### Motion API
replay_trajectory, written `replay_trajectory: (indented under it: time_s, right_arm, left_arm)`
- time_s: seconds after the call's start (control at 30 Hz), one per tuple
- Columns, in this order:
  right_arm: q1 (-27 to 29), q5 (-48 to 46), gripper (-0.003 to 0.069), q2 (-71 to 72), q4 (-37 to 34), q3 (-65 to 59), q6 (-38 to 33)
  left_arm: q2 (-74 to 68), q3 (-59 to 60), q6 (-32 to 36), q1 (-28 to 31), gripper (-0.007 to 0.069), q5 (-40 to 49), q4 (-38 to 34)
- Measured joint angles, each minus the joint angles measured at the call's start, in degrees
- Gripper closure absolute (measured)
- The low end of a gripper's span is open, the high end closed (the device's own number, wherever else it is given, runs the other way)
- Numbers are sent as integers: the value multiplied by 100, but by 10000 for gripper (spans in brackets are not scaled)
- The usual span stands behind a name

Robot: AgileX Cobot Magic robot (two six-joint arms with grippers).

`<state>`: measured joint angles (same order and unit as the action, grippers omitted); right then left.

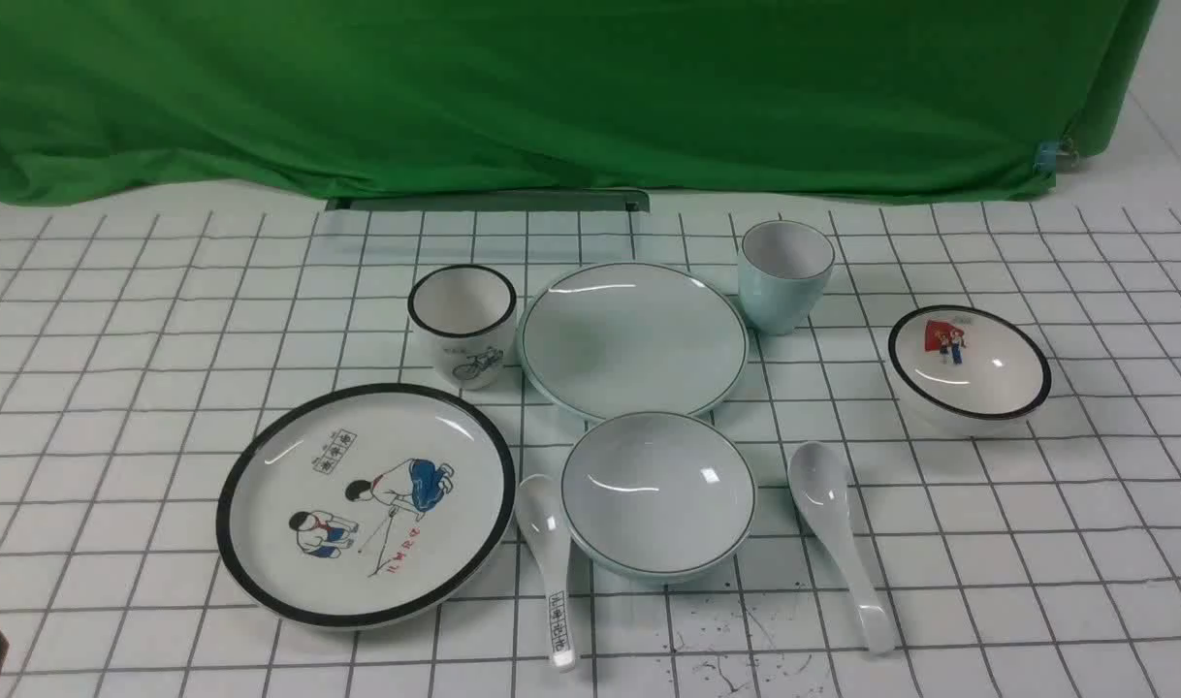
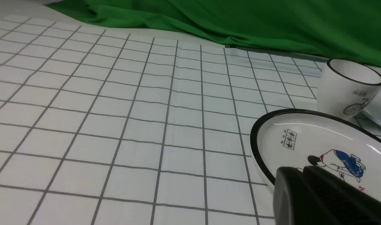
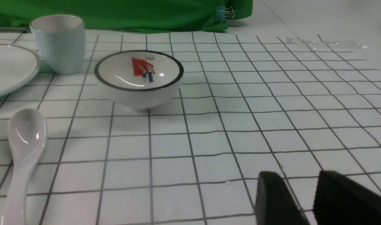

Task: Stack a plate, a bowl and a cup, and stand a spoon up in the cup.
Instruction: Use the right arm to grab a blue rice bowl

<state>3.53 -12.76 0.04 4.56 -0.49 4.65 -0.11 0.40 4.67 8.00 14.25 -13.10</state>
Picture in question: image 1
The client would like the pale blue bowl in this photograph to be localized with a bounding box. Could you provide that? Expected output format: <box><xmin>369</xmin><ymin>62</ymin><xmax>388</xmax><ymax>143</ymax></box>
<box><xmin>559</xmin><ymin>412</ymin><xmax>758</xmax><ymax>585</ymax></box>

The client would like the plain white spoon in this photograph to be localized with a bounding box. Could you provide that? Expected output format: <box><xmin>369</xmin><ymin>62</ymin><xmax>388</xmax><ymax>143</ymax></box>
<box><xmin>787</xmin><ymin>441</ymin><xmax>898</xmax><ymax>655</ymax></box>

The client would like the pale blue cup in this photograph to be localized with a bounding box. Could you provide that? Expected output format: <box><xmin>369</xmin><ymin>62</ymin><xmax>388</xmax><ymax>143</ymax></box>
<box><xmin>738</xmin><ymin>220</ymin><xmax>836</xmax><ymax>335</ymax></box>

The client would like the white plate with cartoon children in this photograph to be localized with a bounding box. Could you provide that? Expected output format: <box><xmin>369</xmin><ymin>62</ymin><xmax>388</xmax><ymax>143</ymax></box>
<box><xmin>215</xmin><ymin>383</ymin><xmax>517</xmax><ymax>629</ymax></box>

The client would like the white spoon with label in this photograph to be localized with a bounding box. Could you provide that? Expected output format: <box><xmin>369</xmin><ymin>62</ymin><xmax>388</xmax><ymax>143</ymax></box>
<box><xmin>515</xmin><ymin>474</ymin><xmax>578</xmax><ymax>673</ymax></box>

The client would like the white cup with bicycle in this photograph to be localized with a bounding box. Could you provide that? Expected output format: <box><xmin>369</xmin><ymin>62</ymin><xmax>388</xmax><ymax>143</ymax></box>
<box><xmin>407</xmin><ymin>265</ymin><xmax>518</xmax><ymax>390</ymax></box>

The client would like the pale blue plate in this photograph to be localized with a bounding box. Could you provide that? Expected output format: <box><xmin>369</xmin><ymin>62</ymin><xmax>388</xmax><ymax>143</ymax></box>
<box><xmin>515</xmin><ymin>262</ymin><xmax>750</xmax><ymax>423</ymax></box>

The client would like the white bowl with black rim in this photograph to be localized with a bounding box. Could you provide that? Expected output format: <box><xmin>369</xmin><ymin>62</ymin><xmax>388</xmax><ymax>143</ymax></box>
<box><xmin>882</xmin><ymin>304</ymin><xmax>1053</xmax><ymax>437</ymax></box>

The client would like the green backdrop cloth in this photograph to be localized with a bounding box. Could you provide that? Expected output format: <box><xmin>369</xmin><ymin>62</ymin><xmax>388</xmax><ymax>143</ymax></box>
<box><xmin>0</xmin><ymin>1</ymin><xmax>1159</xmax><ymax>206</ymax></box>

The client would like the blue binder clip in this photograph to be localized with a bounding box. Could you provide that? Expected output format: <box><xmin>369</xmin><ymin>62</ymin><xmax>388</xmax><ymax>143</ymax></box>
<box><xmin>1035</xmin><ymin>137</ymin><xmax>1082</xmax><ymax>174</ymax></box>

